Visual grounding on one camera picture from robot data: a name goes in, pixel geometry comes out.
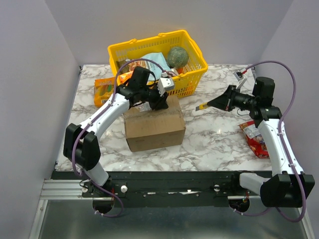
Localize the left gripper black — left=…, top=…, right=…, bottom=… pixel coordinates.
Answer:
left=140, top=83, right=169, bottom=112

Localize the yellow utility knife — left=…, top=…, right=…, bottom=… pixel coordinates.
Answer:
left=195, top=103, right=208, bottom=111

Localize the brown cardboard express box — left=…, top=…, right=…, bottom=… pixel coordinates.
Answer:
left=123, top=96, right=186, bottom=152

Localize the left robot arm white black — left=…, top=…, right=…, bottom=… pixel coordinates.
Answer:
left=63, top=67, right=174, bottom=197

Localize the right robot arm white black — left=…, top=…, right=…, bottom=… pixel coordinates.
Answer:
left=207, top=77, right=315, bottom=208

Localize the orange toy box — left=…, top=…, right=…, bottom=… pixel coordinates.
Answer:
left=117, top=71, right=133, bottom=85

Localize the light blue chips bag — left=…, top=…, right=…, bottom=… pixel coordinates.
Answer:
left=142, top=52, right=170, bottom=79

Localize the yellow plastic shopping basket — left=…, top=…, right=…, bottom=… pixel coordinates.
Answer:
left=108, top=30, right=208, bottom=98

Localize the green melon ball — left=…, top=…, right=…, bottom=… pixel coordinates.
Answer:
left=166, top=46, right=189, bottom=68

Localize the red snack bag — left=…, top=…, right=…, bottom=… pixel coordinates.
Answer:
left=239, top=120, right=269, bottom=158

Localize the brown snack packet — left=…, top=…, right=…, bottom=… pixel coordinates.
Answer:
left=116, top=59, right=130, bottom=74

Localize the orange snack bag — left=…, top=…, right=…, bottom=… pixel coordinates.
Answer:
left=93, top=77, right=115, bottom=108

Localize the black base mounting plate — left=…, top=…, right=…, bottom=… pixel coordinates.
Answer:
left=82, top=171, right=260, bottom=209

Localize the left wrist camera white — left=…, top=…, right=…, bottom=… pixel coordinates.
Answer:
left=157, top=78, right=174, bottom=95

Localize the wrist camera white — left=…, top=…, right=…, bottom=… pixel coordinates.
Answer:
left=234, top=71, right=247, bottom=89
left=157, top=78, right=174, bottom=95

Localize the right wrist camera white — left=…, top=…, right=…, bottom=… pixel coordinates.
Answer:
left=234, top=71, right=247, bottom=89

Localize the aluminium rail frame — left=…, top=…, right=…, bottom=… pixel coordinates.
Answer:
left=29, top=179, right=315, bottom=239

